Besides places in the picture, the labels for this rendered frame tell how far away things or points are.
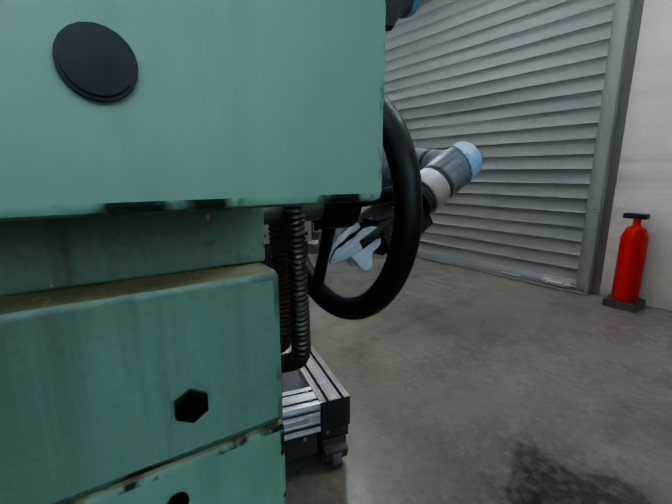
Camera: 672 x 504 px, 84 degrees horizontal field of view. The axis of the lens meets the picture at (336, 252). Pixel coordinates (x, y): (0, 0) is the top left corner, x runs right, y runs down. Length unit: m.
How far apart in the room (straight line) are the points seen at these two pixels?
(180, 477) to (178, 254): 0.11
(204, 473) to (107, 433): 0.05
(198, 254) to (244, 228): 0.03
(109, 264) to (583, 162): 3.05
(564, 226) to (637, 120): 0.77
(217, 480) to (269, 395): 0.05
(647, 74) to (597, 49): 0.34
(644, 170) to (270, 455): 2.95
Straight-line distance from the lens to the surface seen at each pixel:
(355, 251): 0.59
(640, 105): 3.11
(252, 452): 0.24
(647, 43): 3.18
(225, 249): 0.20
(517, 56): 3.46
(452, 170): 0.71
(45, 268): 0.20
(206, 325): 0.19
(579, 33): 3.29
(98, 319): 0.18
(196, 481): 0.23
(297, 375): 1.27
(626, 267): 2.95
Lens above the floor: 0.85
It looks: 12 degrees down
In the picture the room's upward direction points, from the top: straight up
